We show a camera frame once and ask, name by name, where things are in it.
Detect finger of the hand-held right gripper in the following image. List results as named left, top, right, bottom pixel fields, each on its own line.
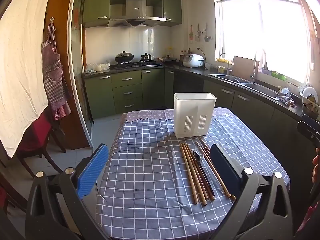
left=301, top=114, right=320, bottom=132
left=297, top=121, right=320, bottom=150

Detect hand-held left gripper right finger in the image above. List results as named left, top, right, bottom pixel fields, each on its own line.
left=210, top=144, right=293, bottom=240

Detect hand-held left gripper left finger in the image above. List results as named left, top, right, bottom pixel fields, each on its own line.
left=25, top=144, right=110, bottom=240

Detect red patterned wooden chopstick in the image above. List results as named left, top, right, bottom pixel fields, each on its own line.
left=185, top=144, right=211, bottom=200
left=190, top=151, right=215, bottom=201

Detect black spoon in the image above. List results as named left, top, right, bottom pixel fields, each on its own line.
left=191, top=150, right=215, bottom=198

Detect white plastic utensil holder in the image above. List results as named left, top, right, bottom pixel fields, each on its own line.
left=174, top=92, right=217, bottom=138

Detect person's right forearm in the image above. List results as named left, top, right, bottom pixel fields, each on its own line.
left=297, top=201, right=320, bottom=232

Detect person's right hand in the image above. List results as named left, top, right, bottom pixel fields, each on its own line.
left=312, top=147, right=320, bottom=183

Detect dish rack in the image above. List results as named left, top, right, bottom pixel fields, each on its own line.
left=300, top=84, right=320, bottom=120

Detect white plate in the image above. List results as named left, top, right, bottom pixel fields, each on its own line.
left=301, top=84, right=317, bottom=103

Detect crumpled rag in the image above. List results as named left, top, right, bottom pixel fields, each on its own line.
left=277, top=87, right=297, bottom=108

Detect blue checkered tablecloth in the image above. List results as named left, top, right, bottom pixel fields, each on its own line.
left=95, top=107, right=291, bottom=240

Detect steel double sink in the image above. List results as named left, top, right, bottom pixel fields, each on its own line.
left=209, top=73, right=280, bottom=100

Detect wooden chair with red cushion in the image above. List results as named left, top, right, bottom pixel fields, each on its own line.
left=15, top=110, right=67, bottom=178

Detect green base cabinets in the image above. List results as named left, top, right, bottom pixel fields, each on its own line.
left=82, top=69, right=313, bottom=160

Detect tall steel faucet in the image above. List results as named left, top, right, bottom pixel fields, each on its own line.
left=250, top=49, right=268, bottom=84

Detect dark wooden furniture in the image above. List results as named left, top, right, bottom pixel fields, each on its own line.
left=0, top=177, right=28, bottom=215

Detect wooden cutting board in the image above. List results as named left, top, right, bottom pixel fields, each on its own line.
left=231, top=56, right=257, bottom=78

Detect kitchen window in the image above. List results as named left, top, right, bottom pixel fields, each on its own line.
left=212, top=0, right=315, bottom=88

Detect checkered apron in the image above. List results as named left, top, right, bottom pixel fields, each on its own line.
left=41, top=21, right=72, bottom=120

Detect white plastic bag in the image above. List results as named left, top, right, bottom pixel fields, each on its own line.
left=84, top=61, right=111, bottom=74

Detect white rice cooker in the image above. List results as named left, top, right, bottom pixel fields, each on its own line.
left=182, top=54, right=205, bottom=68

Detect gas stove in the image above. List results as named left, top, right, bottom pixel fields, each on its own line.
left=115, top=61, right=162, bottom=69

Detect sliding glass door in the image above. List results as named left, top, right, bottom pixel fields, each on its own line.
left=67, top=0, right=95, bottom=153

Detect black wok with lid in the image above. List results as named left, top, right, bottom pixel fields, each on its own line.
left=114, top=51, right=135, bottom=63

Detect black frying pan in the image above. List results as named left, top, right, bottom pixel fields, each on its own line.
left=154, top=55, right=177, bottom=63

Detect white hanging cloth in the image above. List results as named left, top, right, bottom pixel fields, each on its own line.
left=0, top=0, right=54, bottom=158

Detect steel range hood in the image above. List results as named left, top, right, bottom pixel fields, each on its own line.
left=107, top=0, right=167, bottom=28

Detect green wall cabinets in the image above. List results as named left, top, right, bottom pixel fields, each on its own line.
left=82, top=0, right=182, bottom=28

